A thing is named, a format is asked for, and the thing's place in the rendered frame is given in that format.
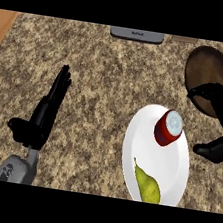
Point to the brown flat block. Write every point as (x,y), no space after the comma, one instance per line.
(185,39)

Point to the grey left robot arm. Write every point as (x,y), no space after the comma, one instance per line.
(18,169)

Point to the dark brown pan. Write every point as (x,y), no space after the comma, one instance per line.
(207,70)

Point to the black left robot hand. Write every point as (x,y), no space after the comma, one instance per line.
(43,117)

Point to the green pear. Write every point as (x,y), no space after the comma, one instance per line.
(148,187)

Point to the grey appliance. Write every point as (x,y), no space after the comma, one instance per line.
(137,35)

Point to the white plate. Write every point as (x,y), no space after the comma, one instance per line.
(163,158)

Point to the red can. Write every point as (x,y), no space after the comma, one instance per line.
(167,128)

